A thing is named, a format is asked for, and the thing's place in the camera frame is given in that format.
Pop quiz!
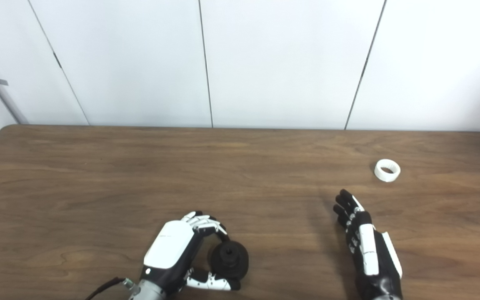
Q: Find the round black plastic part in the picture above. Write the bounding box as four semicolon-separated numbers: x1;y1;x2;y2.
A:
209;240;249;280

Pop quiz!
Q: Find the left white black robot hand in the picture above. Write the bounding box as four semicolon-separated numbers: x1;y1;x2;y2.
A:
140;211;241;295

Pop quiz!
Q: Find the white plastic ring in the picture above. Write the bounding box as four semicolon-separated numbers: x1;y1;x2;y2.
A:
374;159;401;183

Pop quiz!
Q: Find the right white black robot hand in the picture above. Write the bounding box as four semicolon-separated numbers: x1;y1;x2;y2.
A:
333;189;403;300

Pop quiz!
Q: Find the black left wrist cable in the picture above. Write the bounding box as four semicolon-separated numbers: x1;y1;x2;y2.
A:
84;277;138;300

